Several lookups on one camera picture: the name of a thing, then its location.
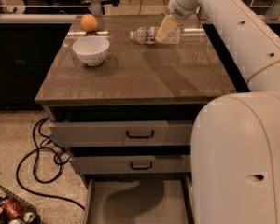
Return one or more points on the red soda can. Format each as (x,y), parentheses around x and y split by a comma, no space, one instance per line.
(12,208)

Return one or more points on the white ceramic bowl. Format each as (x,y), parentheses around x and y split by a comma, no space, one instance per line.
(91,50)

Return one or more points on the silver can top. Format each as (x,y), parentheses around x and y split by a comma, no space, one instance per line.
(28,217)

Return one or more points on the grey middle drawer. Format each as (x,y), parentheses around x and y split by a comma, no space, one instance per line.
(130,160)

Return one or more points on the grey drawer cabinet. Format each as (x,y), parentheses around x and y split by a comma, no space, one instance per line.
(136,74)

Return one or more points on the grey drawer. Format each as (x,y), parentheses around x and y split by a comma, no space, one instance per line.
(130,160)
(148,200)
(125,125)

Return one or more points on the clear plastic water bottle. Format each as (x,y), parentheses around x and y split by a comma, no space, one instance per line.
(150,35)

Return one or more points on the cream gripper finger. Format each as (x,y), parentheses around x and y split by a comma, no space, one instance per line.
(169,23)

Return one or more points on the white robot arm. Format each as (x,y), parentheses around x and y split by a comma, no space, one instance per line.
(235,141)

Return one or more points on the grey top drawer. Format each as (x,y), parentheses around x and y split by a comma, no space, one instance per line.
(125,125)

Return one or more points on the orange fruit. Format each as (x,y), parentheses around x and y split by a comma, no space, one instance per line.
(88,23)

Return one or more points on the black wire basket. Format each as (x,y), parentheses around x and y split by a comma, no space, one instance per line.
(4,195)

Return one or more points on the grey bottom drawer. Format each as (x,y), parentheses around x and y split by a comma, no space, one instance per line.
(148,200)

